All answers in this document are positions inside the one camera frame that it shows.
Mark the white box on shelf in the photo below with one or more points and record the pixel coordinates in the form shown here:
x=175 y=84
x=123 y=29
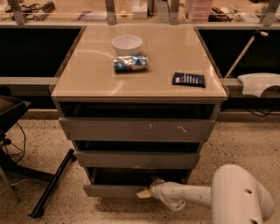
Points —
x=139 y=9

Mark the pink plastic storage box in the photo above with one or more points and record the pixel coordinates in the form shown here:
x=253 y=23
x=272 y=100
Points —
x=198 y=11

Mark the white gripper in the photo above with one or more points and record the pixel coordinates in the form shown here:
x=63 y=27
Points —
x=155 y=188

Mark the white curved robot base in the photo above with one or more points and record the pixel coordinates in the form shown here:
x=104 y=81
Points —
x=256 y=83

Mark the black power strip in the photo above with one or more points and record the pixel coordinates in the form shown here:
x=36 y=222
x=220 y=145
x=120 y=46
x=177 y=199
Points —
x=44 y=11

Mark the blue white snack bag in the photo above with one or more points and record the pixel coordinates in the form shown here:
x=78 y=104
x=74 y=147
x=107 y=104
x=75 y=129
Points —
x=130 y=63

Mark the grey bottom drawer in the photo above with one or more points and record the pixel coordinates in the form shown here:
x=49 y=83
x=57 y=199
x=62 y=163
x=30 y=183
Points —
x=126 y=182

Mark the grey middle drawer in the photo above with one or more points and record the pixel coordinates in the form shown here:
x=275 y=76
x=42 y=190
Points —
x=137 y=160

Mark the grey drawer cabinet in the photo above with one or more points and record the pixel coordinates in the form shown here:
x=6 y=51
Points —
x=89 y=87

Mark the white bowl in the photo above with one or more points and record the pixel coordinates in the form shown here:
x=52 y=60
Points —
x=127 y=45

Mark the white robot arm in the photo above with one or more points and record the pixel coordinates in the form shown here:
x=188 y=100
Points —
x=234 y=197

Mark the grey drawer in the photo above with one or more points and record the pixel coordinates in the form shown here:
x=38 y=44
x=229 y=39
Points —
x=137 y=130
x=126 y=182
x=137 y=160

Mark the grey top drawer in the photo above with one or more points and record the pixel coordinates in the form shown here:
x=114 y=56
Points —
x=137 y=130

